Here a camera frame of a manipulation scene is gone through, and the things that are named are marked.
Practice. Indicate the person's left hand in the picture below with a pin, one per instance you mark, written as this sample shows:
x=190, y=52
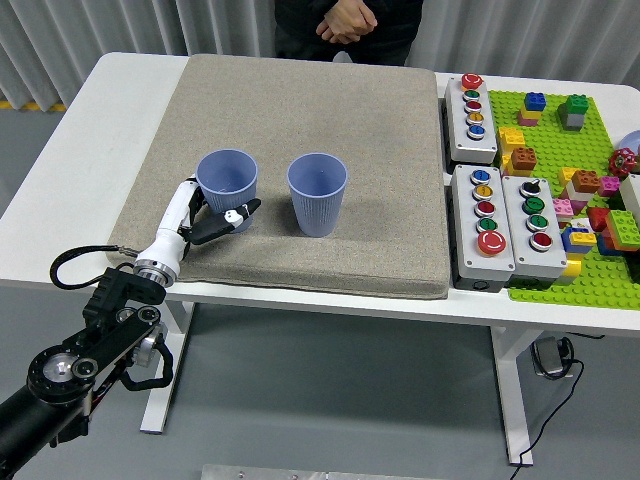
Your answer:
x=357, y=15

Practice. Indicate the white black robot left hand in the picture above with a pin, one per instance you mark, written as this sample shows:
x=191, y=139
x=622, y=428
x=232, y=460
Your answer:
x=167, y=240

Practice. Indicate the person's right hand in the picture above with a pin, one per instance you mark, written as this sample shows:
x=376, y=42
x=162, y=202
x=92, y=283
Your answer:
x=332, y=32

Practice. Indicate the blue ribbed plastic cup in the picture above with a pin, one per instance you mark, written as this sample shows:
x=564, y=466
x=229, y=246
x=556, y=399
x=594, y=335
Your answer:
x=220, y=170
x=320, y=210

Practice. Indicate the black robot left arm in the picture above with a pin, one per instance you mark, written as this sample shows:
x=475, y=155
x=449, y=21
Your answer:
x=125, y=290

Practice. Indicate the person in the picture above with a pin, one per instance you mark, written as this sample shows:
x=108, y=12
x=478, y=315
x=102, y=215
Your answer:
x=390, y=30

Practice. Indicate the grey-brown fabric mat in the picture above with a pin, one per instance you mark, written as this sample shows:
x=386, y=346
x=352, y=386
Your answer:
x=350, y=100

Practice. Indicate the white table leg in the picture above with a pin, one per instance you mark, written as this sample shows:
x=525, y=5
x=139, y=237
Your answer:
x=515, y=400
x=157, y=410

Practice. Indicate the grey five-button control box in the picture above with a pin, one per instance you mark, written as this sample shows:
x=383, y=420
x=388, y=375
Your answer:
x=475, y=260
x=467, y=145

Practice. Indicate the yellow black floor tape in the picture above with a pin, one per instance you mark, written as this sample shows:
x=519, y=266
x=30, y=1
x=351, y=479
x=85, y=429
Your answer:
x=35, y=106

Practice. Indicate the yellow toy brick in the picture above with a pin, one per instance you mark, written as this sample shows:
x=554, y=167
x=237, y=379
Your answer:
x=582, y=238
x=566, y=176
x=510, y=139
x=529, y=114
x=572, y=267
x=506, y=164

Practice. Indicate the blue toy brick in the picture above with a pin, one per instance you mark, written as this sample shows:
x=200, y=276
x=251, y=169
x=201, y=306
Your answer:
x=535, y=101
x=569, y=245

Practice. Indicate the pink toy brick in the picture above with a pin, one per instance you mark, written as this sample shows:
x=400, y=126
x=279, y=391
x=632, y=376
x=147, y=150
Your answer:
x=562, y=206
x=526, y=121

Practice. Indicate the orange toy brick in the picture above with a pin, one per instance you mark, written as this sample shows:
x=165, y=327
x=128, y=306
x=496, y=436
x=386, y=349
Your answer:
x=523, y=159
x=585, y=181

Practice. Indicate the white pleated curtain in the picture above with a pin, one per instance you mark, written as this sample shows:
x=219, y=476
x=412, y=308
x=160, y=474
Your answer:
x=100, y=25

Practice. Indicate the green studded baseplate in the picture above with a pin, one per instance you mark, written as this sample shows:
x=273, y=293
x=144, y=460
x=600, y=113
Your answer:
x=555, y=145

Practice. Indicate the grey toy brick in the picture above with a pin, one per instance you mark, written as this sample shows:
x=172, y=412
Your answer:
x=572, y=121

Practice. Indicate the white toy brick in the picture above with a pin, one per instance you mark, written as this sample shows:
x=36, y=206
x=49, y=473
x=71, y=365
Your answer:
x=576, y=195

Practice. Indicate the pale purple plate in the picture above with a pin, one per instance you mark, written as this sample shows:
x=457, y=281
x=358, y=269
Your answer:
x=631, y=142

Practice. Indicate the red valve wheel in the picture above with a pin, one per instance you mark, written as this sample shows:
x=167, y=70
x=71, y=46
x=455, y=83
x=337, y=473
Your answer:
x=621, y=162

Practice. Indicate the magenta toy brick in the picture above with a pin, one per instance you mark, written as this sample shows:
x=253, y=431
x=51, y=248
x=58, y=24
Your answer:
x=609, y=186

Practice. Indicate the grey four-button control box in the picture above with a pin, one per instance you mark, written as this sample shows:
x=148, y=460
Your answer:
x=550, y=260

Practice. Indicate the red toy brick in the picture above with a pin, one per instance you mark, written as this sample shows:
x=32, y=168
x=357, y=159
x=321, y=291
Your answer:
x=597, y=217

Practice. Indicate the white box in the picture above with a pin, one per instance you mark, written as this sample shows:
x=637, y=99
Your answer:
x=632, y=197

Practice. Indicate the large green toy brick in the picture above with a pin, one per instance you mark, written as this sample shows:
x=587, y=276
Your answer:
x=624, y=227

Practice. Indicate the grey power adapter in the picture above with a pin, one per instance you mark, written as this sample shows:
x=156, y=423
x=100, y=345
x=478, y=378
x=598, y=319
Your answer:
x=550, y=357

